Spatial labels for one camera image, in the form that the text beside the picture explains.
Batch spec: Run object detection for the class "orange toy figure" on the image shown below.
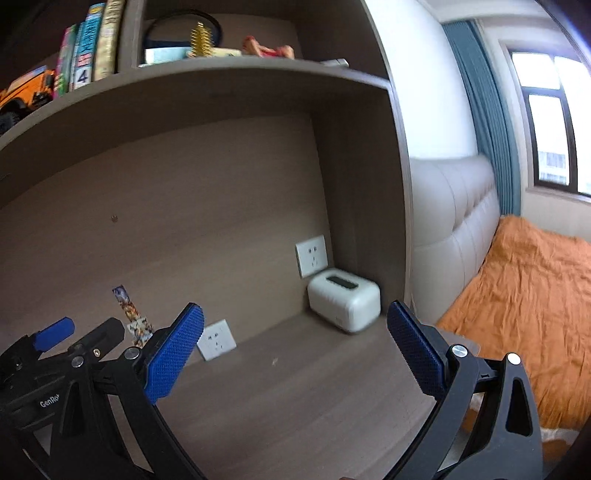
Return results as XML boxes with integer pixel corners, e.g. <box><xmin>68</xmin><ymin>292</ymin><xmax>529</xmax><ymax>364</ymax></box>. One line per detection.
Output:
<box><xmin>242</xmin><ymin>35</ymin><xmax>296</xmax><ymax>60</ymax></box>

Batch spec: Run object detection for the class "gold tree ornament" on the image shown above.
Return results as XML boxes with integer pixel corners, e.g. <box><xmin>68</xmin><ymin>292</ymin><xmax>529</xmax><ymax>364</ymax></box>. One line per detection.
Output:
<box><xmin>191</xmin><ymin>22</ymin><xmax>216</xmax><ymax>59</ymax></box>

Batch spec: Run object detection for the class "beige padded headboard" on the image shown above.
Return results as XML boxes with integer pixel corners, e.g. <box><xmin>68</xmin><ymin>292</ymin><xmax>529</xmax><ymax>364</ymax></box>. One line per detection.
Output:
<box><xmin>409</xmin><ymin>154</ymin><xmax>502</xmax><ymax>325</ymax></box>

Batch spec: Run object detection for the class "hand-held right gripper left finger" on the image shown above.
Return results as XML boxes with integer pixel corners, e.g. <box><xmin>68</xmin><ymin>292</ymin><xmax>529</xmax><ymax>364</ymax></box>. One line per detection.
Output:
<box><xmin>95</xmin><ymin>302</ymin><xmax>206</xmax><ymax>480</ymax></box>

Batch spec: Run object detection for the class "blue curtain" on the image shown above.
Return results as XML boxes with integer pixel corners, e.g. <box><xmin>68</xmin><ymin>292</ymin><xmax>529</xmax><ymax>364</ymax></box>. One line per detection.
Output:
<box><xmin>442</xmin><ymin>19</ymin><xmax>522</xmax><ymax>217</ymax></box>

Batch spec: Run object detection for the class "white wall socket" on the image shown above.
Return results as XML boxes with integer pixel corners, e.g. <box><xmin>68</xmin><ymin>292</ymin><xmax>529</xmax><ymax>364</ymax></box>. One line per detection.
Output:
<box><xmin>196</xmin><ymin>318</ymin><xmax>238</xmax><ymax>361</ymax></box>
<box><xmin>294</xmin><ymin>234</ymin><xmax>329</xmax><ymax>279</ymax></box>

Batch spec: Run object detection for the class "orange blanket with white fringe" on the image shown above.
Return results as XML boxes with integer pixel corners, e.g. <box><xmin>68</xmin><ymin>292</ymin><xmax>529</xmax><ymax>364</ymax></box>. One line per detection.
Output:
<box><xmin>436</xmin><ymin>215</ymin><xmax>591</xmax><ymax>462</ymax></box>

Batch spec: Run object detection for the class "yellow book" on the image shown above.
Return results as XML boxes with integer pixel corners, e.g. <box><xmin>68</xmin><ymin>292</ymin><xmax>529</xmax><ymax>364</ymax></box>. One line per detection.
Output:
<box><xmin>92</xmin><ymin>0</ymin><xmax>127</xmax><ymax>82</ymax></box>

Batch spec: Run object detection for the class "round black framed mirror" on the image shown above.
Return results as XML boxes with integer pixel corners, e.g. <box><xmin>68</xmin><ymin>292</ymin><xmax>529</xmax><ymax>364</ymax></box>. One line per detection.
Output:
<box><xmin>142</xmin><ymin>10</ymin><xmax>223</xmax><ymax>65</ymax></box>

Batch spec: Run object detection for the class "colourful sticker strip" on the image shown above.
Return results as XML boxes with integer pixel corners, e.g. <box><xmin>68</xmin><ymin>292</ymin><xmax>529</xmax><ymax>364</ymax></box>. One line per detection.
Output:
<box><xmin>112</xmin><ymin>285</ymin><xmax>154</xmax><ymax>348</ymax></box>

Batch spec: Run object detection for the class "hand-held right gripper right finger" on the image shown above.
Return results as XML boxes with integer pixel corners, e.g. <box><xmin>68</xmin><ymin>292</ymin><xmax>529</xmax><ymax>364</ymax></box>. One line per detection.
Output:
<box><xmin>383</xmin><ymin>300</ymin><xmax>544</xmax><ymax>480</ymax></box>

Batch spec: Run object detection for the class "blue book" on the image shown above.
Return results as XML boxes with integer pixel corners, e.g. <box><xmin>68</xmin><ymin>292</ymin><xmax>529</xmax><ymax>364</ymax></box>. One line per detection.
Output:
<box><xmin>69</xmin><ymin>4</ymin><xmax>107</xmax><ymax>92</ymax></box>

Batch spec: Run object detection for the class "white rounded box device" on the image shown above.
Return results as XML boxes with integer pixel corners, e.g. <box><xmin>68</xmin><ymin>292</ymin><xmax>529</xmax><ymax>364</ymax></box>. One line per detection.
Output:
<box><xmin>307</xmin><ymin>268</ymin><xmax>382</xmax><ymax>334</ymax></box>

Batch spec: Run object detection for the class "brown wooden shelf unit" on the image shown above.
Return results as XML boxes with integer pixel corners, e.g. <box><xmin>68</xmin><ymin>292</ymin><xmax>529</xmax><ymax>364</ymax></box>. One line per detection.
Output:
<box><xmin>0</xmin><ymin>0</ymin><xmax>413</xmax><ymax>337</ymax></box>

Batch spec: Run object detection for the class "orange toy truck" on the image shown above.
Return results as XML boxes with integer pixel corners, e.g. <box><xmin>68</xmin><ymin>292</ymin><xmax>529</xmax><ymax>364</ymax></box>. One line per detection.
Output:
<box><xmin>0</xmin><ymin>65</ymin><xmax>57</xmax><ymax>136</ymax></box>

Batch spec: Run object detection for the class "pink and green book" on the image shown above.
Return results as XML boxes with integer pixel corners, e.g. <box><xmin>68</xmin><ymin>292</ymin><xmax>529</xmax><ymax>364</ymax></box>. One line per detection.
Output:
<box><xmin>52</xmin><ymin>24</ymin><xmax>79</xmax><ymax>99</ymax></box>

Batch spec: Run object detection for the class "dark framed window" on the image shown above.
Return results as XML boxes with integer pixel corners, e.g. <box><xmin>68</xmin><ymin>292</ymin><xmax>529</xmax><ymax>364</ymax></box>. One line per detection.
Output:
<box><xmin>501</xmin><ymin>39</ymin><xmax>591</xmax><ymax>200</ymax></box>

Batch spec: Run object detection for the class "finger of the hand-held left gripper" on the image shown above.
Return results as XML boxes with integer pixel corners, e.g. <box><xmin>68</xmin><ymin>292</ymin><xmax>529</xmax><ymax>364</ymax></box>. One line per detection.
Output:
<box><xmin>65</xmin><ymin>316</ymin><xmax>126</xmax><ymax>370</ymax></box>
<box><xmin>0</xmin><ymin>316</ymin><xmax>76</xmax><ymax>370</ymax></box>

